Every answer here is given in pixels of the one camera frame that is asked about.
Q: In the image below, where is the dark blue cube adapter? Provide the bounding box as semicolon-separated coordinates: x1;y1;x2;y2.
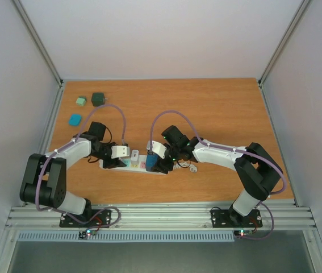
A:
145;153;158;172

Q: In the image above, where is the white multi-socket power strip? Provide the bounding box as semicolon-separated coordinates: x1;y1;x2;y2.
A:
107;155;165;176

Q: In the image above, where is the white USB charger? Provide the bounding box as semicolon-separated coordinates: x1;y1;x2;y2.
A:
131;150;139;167

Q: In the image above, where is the light blue plug adapter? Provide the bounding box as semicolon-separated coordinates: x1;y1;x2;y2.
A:
68;113;82;127

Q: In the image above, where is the dark green cube adapter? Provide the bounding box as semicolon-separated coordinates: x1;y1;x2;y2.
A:
91;92;107;107

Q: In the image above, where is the light green plug adapter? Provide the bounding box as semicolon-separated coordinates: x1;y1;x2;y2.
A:
76;96;87;106

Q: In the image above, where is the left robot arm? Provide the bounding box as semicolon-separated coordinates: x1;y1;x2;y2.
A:
19;122;130;227

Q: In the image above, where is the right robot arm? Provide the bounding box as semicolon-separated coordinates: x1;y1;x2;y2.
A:
146;125;283;227

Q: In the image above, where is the left controller board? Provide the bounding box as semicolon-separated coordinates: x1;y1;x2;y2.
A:
78;229;97;240

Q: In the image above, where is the controller board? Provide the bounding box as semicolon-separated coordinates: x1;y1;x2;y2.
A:
234;229;256;237
78;229;97;240

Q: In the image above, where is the right controller board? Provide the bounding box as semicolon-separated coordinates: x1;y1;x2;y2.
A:
234;229;256;237

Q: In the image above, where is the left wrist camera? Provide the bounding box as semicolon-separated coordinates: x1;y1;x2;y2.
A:
111;145;130;159

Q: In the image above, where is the white coiled power cord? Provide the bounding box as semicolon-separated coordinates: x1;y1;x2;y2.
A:
173;163;199;173

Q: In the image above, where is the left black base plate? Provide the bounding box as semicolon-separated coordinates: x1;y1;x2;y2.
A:
59;208;114;228

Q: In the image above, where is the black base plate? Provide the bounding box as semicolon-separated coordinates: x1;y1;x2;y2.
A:
210;206;263;229
59;208;114;228

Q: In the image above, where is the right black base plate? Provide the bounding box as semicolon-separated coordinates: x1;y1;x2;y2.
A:
210;206;263;229

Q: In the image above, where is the grey slotted cable duct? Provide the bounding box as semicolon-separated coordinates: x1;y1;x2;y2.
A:
18;230;235;243

